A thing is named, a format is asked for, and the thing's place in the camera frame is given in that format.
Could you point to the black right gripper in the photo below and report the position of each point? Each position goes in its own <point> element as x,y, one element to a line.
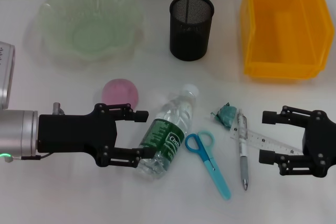
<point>321,142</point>

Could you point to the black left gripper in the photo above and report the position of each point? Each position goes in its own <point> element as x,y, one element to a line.
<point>68,134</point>

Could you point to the black mesh pen holder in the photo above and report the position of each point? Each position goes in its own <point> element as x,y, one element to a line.
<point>191,37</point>

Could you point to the green plastic wrapper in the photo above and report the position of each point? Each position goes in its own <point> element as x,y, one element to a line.
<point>225,116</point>

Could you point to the blue scissors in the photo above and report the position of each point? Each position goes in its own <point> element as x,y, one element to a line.
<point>207,161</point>

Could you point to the pink peach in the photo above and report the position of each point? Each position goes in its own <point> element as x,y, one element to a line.
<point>119,91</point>

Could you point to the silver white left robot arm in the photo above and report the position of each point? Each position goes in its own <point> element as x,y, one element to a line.
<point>15,132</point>

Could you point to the clear plastic ruler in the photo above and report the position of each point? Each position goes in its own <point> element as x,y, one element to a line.
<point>265,140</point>

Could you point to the clear water bottle green label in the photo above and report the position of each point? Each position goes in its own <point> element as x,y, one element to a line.
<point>168,119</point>

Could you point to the yellow plastic bin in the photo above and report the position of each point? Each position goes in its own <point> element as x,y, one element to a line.
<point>283,37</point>

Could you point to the white grey ballpoint pen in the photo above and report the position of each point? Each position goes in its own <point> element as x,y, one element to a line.
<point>243,153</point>

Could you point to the pale green glass fruit plate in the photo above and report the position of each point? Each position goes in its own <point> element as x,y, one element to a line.
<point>65,11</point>

